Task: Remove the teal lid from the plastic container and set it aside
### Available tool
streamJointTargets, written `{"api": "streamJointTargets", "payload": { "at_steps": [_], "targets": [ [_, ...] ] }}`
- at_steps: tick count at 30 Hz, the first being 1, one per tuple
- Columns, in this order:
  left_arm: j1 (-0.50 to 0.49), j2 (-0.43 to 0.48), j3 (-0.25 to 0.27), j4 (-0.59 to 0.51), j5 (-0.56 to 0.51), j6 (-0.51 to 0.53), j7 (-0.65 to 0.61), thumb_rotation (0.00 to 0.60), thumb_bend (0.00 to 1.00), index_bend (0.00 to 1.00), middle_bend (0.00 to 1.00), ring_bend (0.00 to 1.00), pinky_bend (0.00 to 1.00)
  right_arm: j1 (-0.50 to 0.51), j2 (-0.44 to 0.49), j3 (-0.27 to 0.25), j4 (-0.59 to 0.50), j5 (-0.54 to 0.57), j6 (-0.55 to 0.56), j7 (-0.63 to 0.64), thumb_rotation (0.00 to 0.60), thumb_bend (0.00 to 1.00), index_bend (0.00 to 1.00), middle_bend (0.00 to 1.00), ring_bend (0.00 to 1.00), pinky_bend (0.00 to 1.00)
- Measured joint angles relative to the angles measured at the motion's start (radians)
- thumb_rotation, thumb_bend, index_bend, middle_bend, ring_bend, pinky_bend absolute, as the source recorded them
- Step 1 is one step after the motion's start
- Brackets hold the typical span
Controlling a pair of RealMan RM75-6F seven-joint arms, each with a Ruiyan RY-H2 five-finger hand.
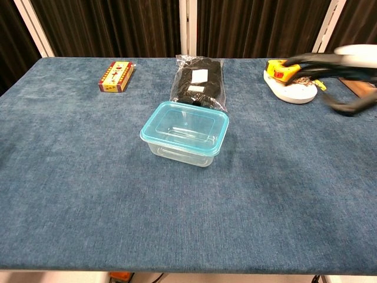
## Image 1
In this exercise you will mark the orange plastic block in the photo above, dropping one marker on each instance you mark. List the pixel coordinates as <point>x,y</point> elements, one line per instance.
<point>120,277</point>

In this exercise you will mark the black item in clear bag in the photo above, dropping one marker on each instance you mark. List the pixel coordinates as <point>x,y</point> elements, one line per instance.
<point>203,90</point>

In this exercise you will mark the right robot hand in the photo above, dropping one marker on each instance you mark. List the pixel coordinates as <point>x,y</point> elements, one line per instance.
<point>353,54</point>

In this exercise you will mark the white slanted frame post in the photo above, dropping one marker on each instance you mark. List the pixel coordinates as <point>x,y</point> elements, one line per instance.
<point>33,28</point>
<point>328,28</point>

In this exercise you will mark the clear plastic container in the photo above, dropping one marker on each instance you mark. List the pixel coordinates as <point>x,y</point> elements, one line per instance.
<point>182,158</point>

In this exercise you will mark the transparent blue lid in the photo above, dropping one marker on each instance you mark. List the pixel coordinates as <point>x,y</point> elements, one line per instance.
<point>150,134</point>

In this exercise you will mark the red yellow cardboard box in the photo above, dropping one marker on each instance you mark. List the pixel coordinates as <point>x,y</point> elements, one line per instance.
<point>115,77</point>

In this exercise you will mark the dark brown curtain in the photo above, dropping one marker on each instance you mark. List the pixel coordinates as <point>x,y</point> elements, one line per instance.
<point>117,26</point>

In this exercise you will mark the white upright frame post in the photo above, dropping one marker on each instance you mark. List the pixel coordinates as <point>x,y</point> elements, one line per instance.
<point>188,28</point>

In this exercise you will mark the blue table cloth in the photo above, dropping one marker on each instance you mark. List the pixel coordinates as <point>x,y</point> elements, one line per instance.
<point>117,191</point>

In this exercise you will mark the brown bottle white cap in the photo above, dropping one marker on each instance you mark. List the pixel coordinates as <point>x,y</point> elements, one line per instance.
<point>360,87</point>

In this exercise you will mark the yellow toy on white plate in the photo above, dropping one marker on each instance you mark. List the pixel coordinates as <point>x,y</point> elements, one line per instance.
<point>277,69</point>

